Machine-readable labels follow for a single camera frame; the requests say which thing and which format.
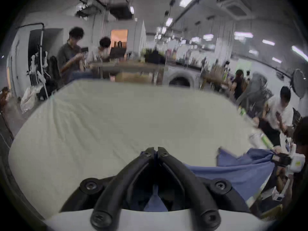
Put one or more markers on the blue shirt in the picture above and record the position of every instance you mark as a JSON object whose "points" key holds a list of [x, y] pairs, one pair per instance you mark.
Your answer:
{"points": [[240, 174]]}

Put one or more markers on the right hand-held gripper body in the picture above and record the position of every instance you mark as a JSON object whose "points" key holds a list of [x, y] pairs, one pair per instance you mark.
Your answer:
{"points": [[298, 161]]}

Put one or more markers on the black standing fan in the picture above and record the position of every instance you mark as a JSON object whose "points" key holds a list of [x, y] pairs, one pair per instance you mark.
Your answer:
{"points": [[299, 83]]}

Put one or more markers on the bed with pale green sheet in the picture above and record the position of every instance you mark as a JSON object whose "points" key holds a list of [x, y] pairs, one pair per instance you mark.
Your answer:
{"points": [[120, 119]]}

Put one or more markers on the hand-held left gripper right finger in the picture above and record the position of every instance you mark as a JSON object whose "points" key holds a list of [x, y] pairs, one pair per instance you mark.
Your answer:
{"points": [[192, 189]]}

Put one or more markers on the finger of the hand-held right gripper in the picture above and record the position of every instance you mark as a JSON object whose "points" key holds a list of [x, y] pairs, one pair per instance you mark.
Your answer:
{"points": [[281, 159]]}

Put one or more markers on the metal stand with hanging items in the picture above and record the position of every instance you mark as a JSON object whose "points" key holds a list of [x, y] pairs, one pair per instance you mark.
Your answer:
{"points": [[39, 61]]}

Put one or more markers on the white plastic bag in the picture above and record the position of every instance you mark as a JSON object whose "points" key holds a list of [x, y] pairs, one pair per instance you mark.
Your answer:
{"points": [[28, 99]]}

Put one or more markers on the person's right hand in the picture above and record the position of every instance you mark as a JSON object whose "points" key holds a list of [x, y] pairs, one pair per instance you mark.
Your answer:
{"points": [[282, 180]]}

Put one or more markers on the white washing machine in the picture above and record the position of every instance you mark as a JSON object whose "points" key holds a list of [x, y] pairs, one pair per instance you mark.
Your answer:
{"points": [[182, 77]]}

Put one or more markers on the wooden table with clutter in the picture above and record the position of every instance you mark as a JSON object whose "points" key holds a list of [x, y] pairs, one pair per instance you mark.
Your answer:
{"points": [[130, 71]]}

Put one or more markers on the person's body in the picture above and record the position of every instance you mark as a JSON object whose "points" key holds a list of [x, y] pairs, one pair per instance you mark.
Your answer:
{"points": [[302, 136]]}

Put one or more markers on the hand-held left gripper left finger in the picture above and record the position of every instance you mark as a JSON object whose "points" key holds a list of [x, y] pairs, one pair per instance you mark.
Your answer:
{"points": [[113, 191]]}

